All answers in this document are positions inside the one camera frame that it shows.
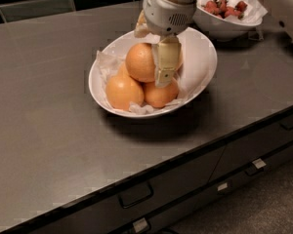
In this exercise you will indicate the white paper in strawberry bowl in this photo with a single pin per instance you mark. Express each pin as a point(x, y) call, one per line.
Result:
point(250, 12)

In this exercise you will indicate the orange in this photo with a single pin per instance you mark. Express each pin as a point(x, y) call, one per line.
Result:
point(122, 90)
point(140, 63)
point(159, 97)
point(181, 60)

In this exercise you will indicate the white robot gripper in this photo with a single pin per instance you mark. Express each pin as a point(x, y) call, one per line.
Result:
point(164, 15)

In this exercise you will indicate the white paper in orange bowl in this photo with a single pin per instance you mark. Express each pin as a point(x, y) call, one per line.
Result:
point(106, 66)

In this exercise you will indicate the dark left drawer front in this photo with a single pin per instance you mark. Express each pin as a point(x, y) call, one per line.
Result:
point(138, 200)

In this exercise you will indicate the white bowl with strawberries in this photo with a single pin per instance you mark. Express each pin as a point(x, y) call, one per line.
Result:
point(219, 29)

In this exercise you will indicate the dark drawer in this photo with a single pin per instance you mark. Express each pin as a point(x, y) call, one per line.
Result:
point(138, 200)
point(249, 200)
point(248, 148)

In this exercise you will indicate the dark lower drawer front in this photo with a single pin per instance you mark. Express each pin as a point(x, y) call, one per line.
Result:
point(249, 200)

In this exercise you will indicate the white bowl with oranges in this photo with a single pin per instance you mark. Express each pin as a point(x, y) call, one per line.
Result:
point(200, 57)

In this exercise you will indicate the red strawberries pile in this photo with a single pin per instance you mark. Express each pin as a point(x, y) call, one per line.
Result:
point(222, 9)

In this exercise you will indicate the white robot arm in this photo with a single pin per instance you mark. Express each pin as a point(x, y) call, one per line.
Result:
point(281, 10)

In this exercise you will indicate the dark right drawer front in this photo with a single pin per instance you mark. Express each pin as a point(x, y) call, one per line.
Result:
point(248, 148)

